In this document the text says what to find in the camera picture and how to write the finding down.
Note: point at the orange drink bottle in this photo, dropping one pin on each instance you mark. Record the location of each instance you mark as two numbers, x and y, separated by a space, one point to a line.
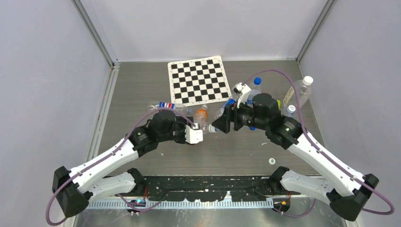
201 115

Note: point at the white green bottle cap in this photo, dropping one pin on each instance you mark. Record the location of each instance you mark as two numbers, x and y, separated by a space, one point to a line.
271 161

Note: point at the clear Pepsi bottle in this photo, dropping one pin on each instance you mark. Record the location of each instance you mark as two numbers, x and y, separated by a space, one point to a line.
255 89

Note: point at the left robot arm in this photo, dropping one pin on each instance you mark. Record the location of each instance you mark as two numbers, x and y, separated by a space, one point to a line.
74 189

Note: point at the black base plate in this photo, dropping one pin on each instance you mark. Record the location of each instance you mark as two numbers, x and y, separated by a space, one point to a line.
212 189

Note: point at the small water bottle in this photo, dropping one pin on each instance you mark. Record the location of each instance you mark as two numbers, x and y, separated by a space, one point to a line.
289 111

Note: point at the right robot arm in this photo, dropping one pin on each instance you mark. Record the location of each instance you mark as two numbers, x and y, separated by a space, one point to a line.
344 189

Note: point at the crushed Pepsi bottle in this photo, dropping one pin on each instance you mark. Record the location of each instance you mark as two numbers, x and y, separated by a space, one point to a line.
178 107

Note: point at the blue label Pepsi bottle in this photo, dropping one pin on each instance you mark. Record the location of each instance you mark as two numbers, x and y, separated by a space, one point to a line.
221 110

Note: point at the white blue bottle cap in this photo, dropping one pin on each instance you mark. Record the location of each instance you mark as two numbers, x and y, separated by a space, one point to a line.
212 129

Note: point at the clear plastic bottle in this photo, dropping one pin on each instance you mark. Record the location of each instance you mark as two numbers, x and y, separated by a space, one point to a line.
204 128

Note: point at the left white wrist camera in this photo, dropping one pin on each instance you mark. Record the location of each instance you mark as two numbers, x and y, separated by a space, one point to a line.
193 134

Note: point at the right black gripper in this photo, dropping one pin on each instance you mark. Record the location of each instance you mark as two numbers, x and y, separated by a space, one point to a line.
231 114

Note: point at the tall bottle white cap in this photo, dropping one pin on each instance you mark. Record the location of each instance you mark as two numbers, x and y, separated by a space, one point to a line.
298 94

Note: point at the checkerboard mat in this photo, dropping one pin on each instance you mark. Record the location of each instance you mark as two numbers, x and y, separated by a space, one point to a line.
198 81

